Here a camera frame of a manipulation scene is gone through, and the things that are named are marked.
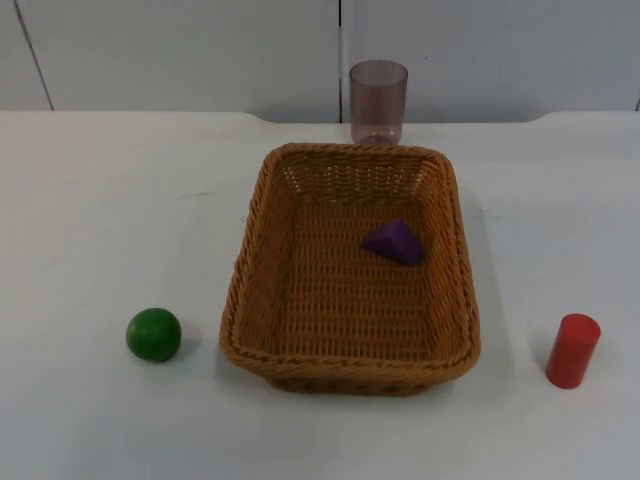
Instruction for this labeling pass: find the purple triangular block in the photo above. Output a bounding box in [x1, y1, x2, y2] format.
[361, 218, 424, 268]

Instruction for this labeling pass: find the green ball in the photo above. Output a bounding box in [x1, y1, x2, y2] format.
[125, 307, 183, 363]

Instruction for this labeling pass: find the red cylinder block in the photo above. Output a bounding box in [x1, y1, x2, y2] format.
[544, 313, 602, 389]

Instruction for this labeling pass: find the clear cup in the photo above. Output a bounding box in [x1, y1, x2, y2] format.
[348, 59, 409, 147]

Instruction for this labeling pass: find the pale brown wicker basket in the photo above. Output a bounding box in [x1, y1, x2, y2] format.
[218, 142, 482, 398]

